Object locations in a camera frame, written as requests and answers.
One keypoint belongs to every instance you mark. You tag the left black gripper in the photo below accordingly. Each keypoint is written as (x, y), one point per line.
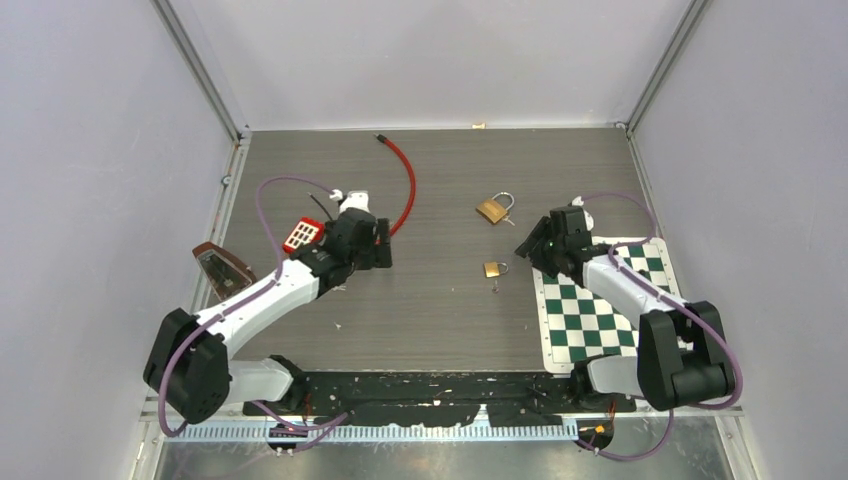
(380, 251)

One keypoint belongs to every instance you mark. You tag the red combination lock box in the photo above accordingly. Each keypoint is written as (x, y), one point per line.
(306, 231)

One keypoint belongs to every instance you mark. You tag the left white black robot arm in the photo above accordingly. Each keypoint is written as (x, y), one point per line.
(191, 364)

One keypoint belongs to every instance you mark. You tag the brown wooden metronome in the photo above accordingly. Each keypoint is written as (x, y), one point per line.
(227, 274)

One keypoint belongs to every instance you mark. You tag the green white checkered mat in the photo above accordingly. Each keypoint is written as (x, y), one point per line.
(575, 324)

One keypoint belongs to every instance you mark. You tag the small brass padlock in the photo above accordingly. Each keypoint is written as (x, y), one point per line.
(495, 269)

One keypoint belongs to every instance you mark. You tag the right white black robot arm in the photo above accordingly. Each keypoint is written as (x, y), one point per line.
(682, 357)

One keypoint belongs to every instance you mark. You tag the black cable padlock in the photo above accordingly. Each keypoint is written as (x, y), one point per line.
(330, 217)

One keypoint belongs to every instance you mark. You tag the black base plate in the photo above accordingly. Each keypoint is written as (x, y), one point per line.
(438, 399)

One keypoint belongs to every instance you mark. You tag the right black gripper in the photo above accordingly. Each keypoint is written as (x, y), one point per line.
(538, 235)

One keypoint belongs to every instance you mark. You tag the large brass padlock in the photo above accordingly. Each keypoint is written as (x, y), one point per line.
(496, 208)

